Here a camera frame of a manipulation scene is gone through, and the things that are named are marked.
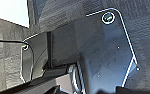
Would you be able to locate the grey robot torso limb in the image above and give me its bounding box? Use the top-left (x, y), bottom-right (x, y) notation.
top-left (0, 63), bottom-right (89, 94)

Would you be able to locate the small round base fitting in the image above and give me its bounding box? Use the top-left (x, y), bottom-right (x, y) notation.
top-left (21, 41), bottom-right (31, 51)

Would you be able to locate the white wardrobe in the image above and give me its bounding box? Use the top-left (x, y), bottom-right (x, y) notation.
top-left (0, 0), bottom-right (30, 29)

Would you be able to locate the round ring-lit button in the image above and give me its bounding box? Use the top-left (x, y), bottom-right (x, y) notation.
top-left (100, 9), bottom-right (117, 25)

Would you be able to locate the thin black base cable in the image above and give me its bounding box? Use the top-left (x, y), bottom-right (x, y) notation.
top-left (0, 38), bottom-right (25, 44)

